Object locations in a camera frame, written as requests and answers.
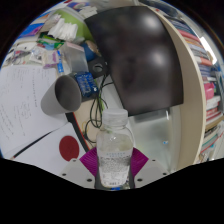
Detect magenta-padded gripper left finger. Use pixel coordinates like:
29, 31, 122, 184
59, 146, 101, 190

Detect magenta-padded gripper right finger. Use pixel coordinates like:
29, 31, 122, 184
128, 147, 170, 190

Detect clear plastic water bottle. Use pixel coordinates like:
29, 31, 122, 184
95, 107, 135, 189

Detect flat round red coaster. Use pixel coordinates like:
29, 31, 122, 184
58, 135, 81, 162

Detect blank white paper sheet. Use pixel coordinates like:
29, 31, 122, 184
13, 122, 98, 174

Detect grey cup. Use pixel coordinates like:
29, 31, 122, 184
40, 74, 83, 117

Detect blue circuit board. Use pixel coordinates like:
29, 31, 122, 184
73, 70, 99, 98

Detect black computer monitor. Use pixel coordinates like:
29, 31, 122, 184
83, 5, 185, 117

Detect clear plastic box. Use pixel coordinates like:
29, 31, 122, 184
59, 41, 89, 73

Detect white tissue pack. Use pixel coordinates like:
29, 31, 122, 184
48, 16, 79, 43

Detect black cables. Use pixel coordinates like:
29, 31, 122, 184
83, 74, 114, 144

